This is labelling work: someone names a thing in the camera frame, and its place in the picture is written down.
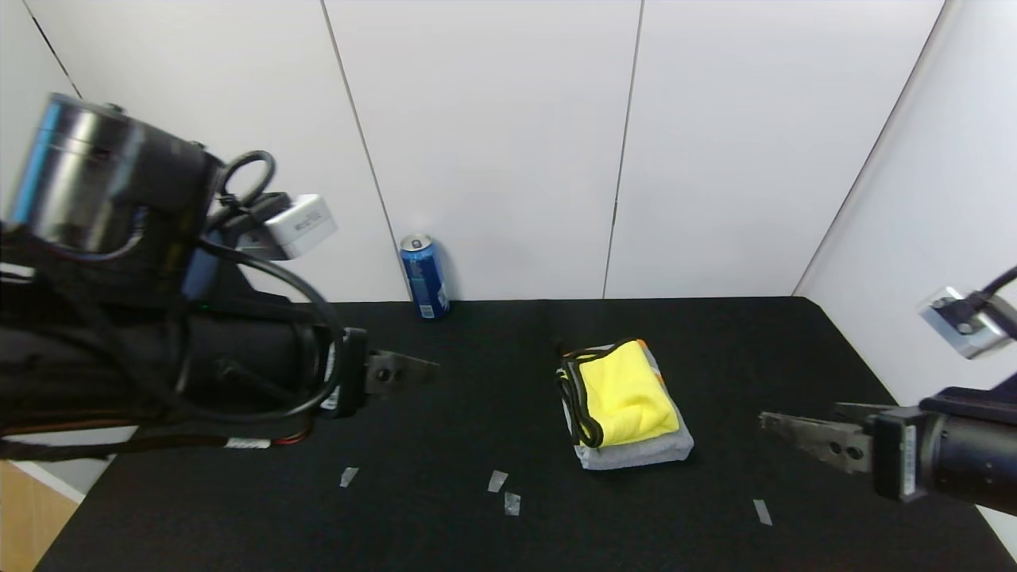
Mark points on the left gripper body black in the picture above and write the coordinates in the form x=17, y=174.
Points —
x=350, y=373

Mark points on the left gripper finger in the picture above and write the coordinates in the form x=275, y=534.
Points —
x=397, y=372

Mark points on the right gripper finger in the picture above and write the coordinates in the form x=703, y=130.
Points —
x=818, y=441
x=874, y=411

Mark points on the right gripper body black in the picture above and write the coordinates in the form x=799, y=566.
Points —
x=896, y=454

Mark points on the grey terry towel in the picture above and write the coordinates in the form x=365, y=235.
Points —
x=636, y=457

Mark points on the yellow microfibre towel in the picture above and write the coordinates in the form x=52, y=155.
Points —
x=624, y=389

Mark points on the blue drink can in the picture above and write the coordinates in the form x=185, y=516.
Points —
x=425, y=278

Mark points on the black table cloth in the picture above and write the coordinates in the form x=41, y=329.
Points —
x=516, y=413

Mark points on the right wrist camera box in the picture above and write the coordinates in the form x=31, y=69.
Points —
x=965, y=322

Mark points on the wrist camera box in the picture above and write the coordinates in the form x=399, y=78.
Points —
x=965, y=322
x=298, y=226

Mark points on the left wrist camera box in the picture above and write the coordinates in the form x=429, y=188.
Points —
x=298, y=226

